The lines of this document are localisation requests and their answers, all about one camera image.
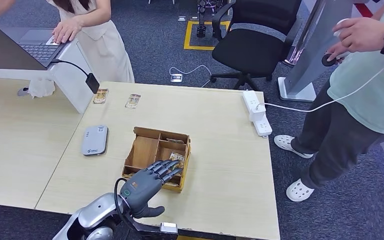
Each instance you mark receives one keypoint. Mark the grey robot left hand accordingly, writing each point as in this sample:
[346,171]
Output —
[140,192]

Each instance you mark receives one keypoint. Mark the person's right hand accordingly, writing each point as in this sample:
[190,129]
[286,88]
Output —
[336,53]

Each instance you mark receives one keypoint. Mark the person's left hand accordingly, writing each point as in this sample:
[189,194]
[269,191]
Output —
[364,34]
[66,31]

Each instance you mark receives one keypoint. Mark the black round hand controller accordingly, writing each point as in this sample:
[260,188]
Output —
[328,60]

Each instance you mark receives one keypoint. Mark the white hand controller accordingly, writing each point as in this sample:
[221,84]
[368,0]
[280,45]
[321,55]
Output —
[339,28]

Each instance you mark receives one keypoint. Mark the person's left forearm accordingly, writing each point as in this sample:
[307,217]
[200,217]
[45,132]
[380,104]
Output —
[94,15]

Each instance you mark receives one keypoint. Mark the person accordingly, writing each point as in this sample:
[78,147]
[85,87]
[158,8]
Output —
[364,99]
[107,49]

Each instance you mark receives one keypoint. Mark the grey card reader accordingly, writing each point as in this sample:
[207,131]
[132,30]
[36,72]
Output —
[95,140]

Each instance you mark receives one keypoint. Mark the grey metal floor stand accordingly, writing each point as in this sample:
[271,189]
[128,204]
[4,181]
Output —
[311,56]

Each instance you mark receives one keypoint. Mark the dark grey laptop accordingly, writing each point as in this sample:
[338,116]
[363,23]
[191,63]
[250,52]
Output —
[29,49]

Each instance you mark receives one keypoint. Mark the wooden compartment box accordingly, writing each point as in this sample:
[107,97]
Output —
[144,149]

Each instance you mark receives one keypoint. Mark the white reception counter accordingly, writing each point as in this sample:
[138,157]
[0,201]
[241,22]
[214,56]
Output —
[69,82]

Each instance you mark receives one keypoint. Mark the black laptop power adapter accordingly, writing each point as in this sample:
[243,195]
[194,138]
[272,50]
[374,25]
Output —
[93,83]

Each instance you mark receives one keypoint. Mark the white crumpled tissue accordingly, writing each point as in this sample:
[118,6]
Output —
[42,88]

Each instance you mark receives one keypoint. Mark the black office chair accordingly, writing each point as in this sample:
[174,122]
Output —
[248,49]

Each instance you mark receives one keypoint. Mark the white charger plug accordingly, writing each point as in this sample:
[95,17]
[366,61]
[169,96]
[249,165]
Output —
[257,114]

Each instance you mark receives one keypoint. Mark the white perforated clog shoe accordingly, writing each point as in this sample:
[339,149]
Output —
[298,190]
[290,146]

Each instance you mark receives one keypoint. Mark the white power strip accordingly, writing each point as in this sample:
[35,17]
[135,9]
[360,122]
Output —
[262,127]

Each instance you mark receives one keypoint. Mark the small grey floor plate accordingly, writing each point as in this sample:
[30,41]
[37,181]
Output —
[181,18]
[195,18]

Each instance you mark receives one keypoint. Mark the metal floor socket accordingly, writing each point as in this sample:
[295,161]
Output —
[176,78]

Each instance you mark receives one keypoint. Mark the black wheeled equipment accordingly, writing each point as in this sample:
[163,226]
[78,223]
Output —
[201,30]

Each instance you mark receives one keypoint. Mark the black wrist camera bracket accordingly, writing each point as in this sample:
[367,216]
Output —
[149,232]

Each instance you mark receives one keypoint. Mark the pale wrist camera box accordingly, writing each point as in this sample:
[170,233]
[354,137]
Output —
[168,228]

